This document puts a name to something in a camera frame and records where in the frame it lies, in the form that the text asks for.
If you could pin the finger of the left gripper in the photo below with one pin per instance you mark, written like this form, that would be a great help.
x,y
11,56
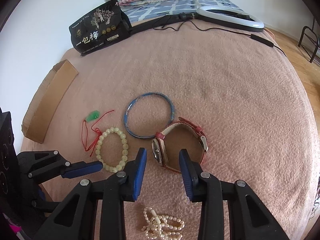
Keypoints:
x,y
82,168

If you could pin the white ring light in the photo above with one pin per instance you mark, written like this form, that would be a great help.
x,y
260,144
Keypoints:
x,y
231,18

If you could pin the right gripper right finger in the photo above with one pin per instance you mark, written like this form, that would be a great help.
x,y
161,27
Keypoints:
x,y
249,218

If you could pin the red strap wristwatch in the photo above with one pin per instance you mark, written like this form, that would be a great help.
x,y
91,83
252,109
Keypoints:
x,y
180,134

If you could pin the open cardboard box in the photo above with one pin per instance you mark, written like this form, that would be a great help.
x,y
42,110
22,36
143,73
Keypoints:
x,y
46,100

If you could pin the blue checkered bed sheet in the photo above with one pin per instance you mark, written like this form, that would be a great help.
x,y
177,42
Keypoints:
x,y
171,7

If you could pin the black metal rack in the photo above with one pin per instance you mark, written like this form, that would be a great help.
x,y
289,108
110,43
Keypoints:
x,y
309,42

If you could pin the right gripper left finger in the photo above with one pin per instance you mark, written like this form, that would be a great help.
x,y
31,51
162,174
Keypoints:
x,y
75,216

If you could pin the black snack bag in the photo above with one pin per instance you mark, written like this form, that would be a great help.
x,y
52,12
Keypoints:
x,y
100,28

